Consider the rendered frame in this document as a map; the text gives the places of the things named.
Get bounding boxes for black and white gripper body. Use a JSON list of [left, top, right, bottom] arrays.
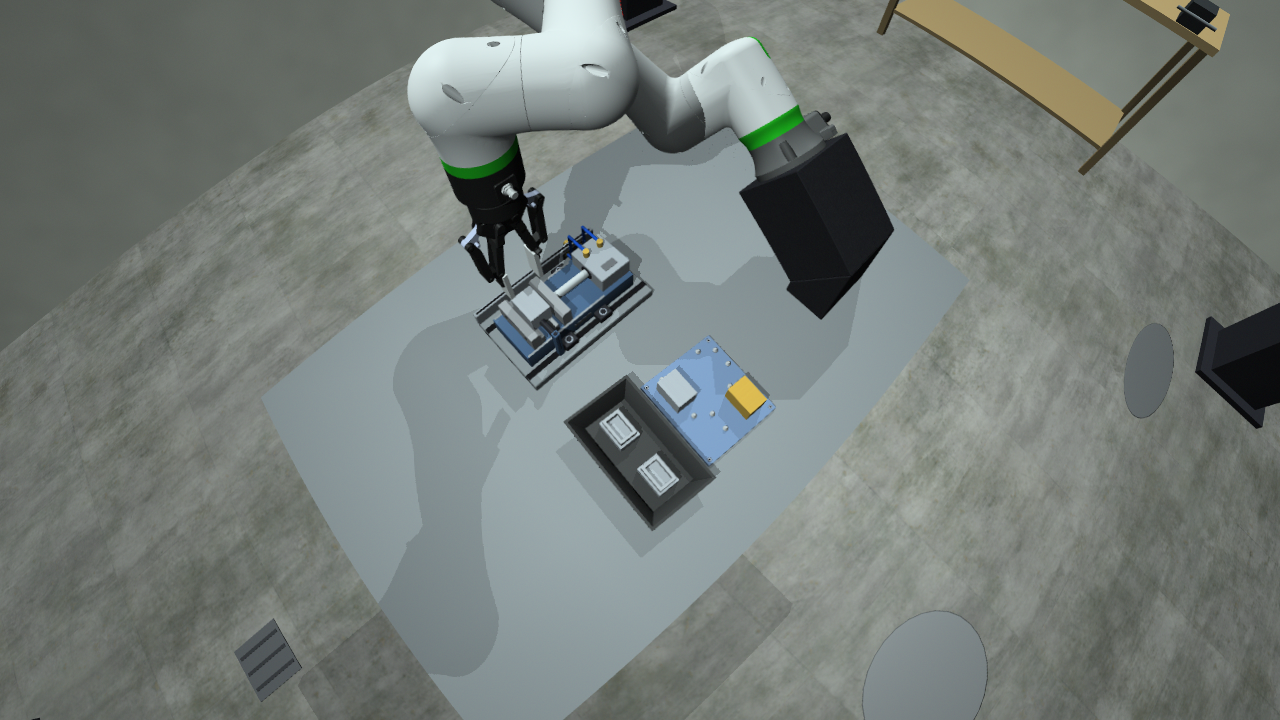
[[467, 188, 529, 240]]

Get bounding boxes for yellow rectangular block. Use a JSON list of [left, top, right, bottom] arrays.
[[724, 375, 767, 420]]

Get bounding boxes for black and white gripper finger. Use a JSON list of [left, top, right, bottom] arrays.
[[458, 223, 515, 300], [511, 187, 548, 278]]

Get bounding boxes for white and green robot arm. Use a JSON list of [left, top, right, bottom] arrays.
[[407, 0, 838, 209]]

